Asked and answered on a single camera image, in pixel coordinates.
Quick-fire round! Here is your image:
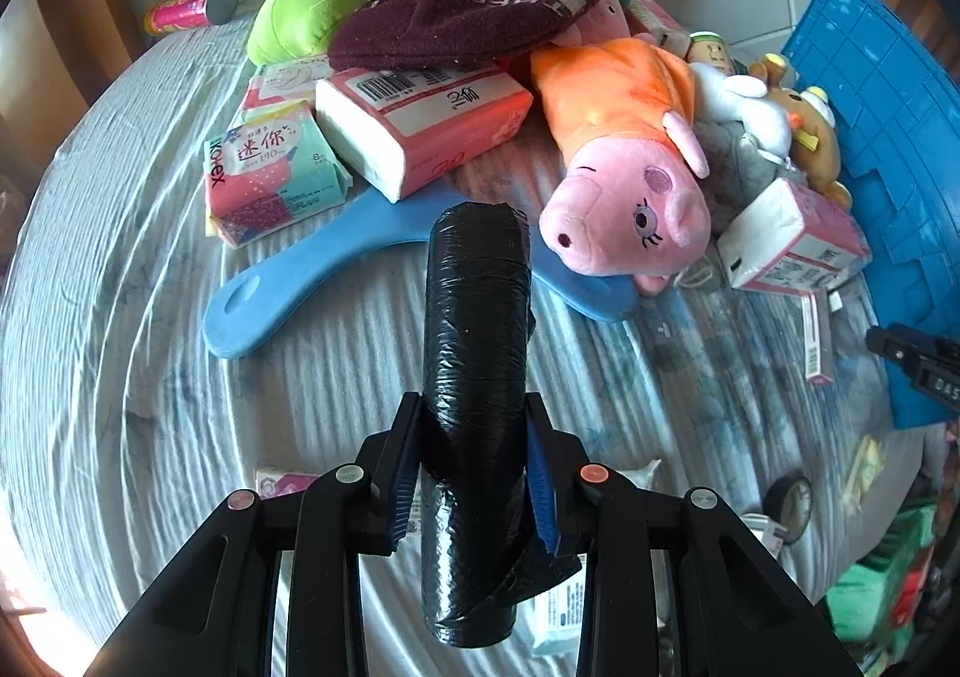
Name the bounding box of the slim pink white box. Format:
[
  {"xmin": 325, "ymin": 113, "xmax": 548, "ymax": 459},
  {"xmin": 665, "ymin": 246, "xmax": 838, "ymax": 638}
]
[{"xmin": 800, "ymin": 290, "xmax": 835, "ymax": 386}]

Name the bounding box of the black garbage bag roll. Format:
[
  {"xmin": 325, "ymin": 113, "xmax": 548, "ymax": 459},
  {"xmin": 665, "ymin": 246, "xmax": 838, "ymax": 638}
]
[{"xmin": 418, "ymin": 202, "xmax": 581, "ymax": 648}]

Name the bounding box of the pink tissue pack front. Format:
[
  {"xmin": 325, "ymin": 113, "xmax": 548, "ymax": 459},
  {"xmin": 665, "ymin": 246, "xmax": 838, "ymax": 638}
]
[{"xmin": 716, "ymin": 178, "xmax": 872, "ymax": 295}]

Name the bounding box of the striped bed sheet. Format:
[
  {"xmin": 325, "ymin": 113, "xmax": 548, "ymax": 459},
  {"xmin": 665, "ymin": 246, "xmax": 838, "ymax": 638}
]
[{"xmin": 2, "ymin": 20, "xmax": 924, "ymax": 672}]

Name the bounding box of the blue plastic crate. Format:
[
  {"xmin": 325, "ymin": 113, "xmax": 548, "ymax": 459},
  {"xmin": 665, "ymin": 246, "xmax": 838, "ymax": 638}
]
[{"xmin": 781, "ymin": 0, "xmax": 960, "ymax": 430}]

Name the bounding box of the brown bear plush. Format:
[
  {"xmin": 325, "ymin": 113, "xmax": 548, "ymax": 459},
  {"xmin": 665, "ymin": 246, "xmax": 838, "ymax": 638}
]
[{"xmin": 748, "ymin": 53, "xmax": 853, "ymax": 211}]

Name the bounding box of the white grey plush toy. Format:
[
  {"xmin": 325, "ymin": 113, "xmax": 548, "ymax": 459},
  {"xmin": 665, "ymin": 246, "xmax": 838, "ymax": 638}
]
[{"xmin": 690, "ymin": 62, "xmax": 797, "ymax": 236}]

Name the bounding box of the pink pig plush orange dress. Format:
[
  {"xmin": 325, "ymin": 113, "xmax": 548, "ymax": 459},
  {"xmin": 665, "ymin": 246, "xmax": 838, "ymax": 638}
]
[{"xmin": 530, "ymin": 38, "xmax": 711, "ymax": 295}]

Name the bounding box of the blue plastic paddle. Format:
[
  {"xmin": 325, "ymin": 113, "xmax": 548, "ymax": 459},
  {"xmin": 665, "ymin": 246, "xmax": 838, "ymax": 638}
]
[{"xmin": 202, "ymin": 179, "xmax": 641, "ymax": 360}]

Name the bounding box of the small white green bottle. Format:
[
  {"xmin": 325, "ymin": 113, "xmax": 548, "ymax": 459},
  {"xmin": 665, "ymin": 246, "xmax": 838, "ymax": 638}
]
[{"xmin": 685, "ymin": 30, "xmax": 734, "ymax": 74}]

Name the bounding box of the kotex pad pack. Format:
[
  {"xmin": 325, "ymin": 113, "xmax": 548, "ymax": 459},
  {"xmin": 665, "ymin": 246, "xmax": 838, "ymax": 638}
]
[{"xmin": 203, "ymin": 101, "xmax": 353, "ymax": 248}]

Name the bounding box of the pink tissue pack barcode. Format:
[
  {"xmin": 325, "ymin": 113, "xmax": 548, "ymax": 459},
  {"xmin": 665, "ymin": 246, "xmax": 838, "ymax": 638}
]
[{"xmin": 314, "ymin": 67, "xmax": 534, "ymax": 204}]

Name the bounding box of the pink white pad pack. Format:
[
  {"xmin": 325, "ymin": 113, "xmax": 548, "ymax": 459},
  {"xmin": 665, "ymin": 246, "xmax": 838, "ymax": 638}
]
[{"xmin": 241, "ymin": 56, "xmax": 332, "ymax": 115}]

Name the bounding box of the pink cylinder can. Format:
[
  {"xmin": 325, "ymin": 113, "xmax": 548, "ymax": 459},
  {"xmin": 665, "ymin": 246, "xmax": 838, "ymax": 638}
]
[{"xmin": 143, "ymin": 0, "xmax": 239, "ymax": 37}]

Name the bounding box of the maroon knit hat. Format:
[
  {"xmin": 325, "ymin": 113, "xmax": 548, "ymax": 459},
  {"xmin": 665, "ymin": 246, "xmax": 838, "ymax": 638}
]
[{"xmin": 327, "ymin": 0, "xmax": 601, "ymax": 71}]

